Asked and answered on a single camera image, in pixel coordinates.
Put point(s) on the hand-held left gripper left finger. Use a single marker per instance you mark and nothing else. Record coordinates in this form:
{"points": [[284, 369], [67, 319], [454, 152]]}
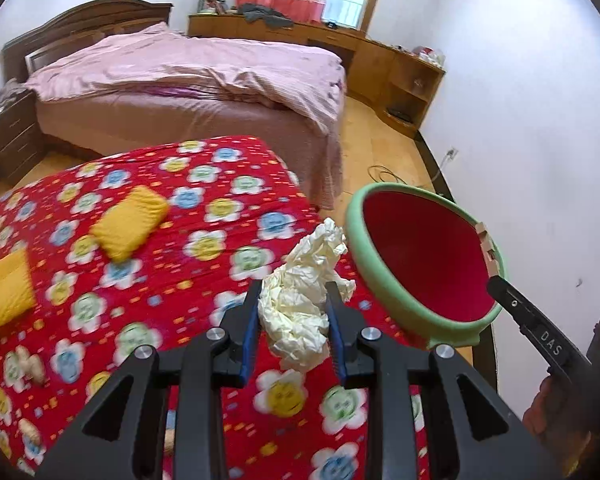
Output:
{"points": [[250, 335]]}

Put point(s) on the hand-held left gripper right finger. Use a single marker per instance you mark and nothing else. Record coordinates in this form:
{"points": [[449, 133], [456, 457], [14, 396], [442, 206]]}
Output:
{"points": [[339, 355]]}

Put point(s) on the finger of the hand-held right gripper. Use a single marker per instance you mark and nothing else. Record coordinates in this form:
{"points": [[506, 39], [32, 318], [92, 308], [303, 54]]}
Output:
{"points": [[512, 305]]}

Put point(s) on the small wooden block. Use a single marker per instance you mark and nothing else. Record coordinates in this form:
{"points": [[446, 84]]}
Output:
{"points": [[489, 255]]}

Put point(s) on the cream paper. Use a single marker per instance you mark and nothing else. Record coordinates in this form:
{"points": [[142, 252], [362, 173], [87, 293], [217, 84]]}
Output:
{"points": [[300, 290]]}

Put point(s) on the green basin with red inside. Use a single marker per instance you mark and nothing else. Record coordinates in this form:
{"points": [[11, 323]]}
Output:
{"points": [[420, 255]]}

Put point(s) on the person's right hand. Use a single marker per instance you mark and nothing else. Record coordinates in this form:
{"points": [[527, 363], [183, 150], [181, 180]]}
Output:
{"points": [[560, 415]]}

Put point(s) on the red floral printed blanket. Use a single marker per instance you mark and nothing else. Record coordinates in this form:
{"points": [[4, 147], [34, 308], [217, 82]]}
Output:
{"points": [[205, 200]]}

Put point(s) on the yellow sponge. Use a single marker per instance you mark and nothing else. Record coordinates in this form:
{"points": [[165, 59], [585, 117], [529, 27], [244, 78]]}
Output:
{"points": [[130, 225], [5, 292]]}

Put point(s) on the clear plastic bag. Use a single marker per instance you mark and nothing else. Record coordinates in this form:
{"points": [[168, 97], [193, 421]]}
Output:
{"points": [[428, 55]]}

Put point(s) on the pink duvet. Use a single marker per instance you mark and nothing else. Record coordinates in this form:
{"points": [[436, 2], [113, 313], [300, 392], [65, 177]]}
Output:
{"points": [[190, 67]]}

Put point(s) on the long wooden desk cabinet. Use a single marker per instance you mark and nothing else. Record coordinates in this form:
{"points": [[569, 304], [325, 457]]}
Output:
{"points": [[370, 65]]}

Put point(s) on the dark wooden nightstand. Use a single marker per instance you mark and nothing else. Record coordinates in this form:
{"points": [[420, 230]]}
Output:
{"points": [[15, 135]]}

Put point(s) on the grey clothes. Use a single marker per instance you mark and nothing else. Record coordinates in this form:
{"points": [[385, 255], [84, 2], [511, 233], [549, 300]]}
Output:
{"points": [[267, 16]]}

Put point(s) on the dark wooden headboard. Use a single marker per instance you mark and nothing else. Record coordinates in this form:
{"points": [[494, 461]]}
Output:
{"points": [[80, 25]]}

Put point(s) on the white wall socket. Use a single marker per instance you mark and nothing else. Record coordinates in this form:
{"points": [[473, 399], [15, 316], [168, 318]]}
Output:
{"points": [[451, 152]]}

